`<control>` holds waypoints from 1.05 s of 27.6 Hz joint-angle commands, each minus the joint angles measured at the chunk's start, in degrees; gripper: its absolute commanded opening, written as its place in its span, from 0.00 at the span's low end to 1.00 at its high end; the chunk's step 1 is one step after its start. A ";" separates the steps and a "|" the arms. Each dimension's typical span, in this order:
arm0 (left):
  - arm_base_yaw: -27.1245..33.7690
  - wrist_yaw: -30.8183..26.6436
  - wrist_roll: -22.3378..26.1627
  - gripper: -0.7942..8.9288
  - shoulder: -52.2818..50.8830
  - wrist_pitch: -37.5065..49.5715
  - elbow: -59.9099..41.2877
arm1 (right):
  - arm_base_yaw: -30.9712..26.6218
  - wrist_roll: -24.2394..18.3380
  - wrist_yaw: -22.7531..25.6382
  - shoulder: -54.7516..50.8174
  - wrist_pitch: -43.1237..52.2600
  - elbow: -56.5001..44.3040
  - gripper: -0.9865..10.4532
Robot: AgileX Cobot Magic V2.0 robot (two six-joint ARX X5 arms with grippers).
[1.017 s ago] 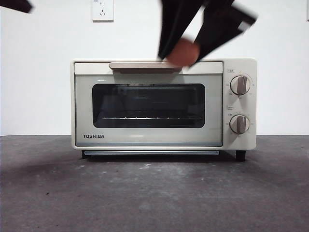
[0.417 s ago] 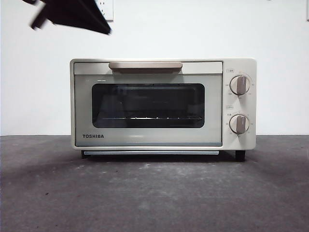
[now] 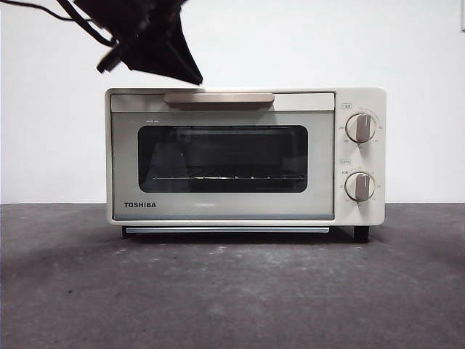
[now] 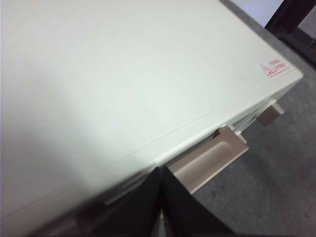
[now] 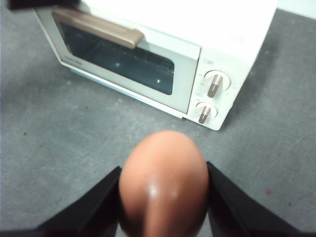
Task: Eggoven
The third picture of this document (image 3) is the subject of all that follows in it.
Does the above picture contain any cream oven knob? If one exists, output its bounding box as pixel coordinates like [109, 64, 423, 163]
[344, 172, 377, 202]
[344, 113, 377, 143]

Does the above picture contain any metal crumb tray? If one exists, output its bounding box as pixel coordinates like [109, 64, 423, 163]
[125, 225, 331, 234]

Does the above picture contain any cream Toshiba toaster oven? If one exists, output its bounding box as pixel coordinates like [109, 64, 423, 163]
[104, 86, 387, 241]

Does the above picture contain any chrome wire oven rack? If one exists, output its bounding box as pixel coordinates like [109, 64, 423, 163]
[152, 174, 307, 181]

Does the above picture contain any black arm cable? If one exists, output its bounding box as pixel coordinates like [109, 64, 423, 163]
[0, 0, 121, 73]

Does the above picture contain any oven door with beige handle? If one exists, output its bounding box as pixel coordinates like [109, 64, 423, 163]
[110, 92, 336, 222]

